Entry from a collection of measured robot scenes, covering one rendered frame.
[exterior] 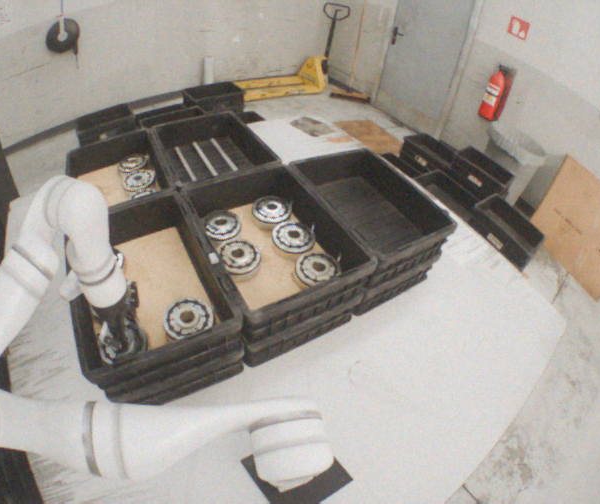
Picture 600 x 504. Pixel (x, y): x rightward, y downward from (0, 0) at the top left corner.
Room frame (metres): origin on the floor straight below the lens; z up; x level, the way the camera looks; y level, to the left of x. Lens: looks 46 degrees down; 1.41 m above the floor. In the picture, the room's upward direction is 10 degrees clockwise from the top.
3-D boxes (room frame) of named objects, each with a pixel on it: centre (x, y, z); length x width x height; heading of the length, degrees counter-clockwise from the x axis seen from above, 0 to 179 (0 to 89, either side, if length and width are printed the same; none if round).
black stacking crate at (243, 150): (0.85, 0.32, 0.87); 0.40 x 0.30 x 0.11; 39
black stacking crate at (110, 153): (0.66, 0.56, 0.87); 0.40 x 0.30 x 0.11; 39
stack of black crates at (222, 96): (2.21, 0.81, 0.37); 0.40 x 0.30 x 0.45; 132
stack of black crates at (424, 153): (2.14, -0.81, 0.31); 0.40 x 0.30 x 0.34; 42
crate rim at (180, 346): (0.35, 0.31, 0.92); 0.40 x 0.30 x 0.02; 39
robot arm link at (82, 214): (0.24, 0.29, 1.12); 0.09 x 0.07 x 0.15; 79
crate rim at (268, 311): (0.54, 0.07, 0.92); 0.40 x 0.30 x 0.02; 39
